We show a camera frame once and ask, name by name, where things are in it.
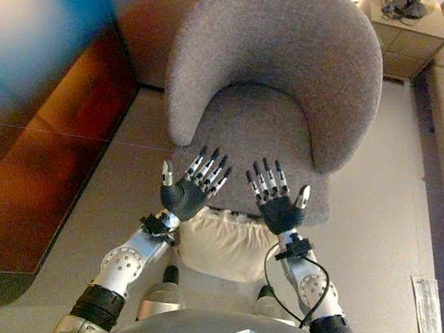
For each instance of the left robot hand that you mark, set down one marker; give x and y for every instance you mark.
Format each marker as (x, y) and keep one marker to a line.
(185, 200)

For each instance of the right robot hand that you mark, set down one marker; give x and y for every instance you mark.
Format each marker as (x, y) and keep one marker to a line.
(280, 213)

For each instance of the white fringed cushion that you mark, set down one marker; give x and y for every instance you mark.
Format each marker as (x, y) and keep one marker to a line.
(226, 247)

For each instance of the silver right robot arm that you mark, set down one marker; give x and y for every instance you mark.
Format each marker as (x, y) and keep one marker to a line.
(313, 286)

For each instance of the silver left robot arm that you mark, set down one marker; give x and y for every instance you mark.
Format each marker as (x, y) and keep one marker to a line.
(122, 265)

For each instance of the black left robot foot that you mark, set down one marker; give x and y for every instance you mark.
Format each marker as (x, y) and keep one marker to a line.
(171, 274)

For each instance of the black robot foot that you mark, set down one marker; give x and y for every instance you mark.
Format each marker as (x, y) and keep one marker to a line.
(171, 274)
(267, 292)

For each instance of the black right robot foot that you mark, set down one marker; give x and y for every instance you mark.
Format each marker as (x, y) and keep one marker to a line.
(267, 292)

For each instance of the silver left robot leg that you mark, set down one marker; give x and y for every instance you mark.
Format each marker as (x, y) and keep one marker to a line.
(163, 298)

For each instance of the grey fabric armchair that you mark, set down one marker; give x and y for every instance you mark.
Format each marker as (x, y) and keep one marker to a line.
(273, 56)

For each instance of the glossy dark wooden table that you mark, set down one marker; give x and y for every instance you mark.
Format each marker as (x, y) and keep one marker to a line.
(17, 151)

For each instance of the beige side table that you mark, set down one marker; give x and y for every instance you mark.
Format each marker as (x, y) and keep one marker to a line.
(406, 43)

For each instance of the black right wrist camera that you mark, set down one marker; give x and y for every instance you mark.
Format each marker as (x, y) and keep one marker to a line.
(295, 248)

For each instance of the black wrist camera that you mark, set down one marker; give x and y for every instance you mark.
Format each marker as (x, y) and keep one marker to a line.
(295, 248)
(157, 228)

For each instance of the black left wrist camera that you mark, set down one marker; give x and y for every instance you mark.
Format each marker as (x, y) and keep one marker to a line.
(157, 228)

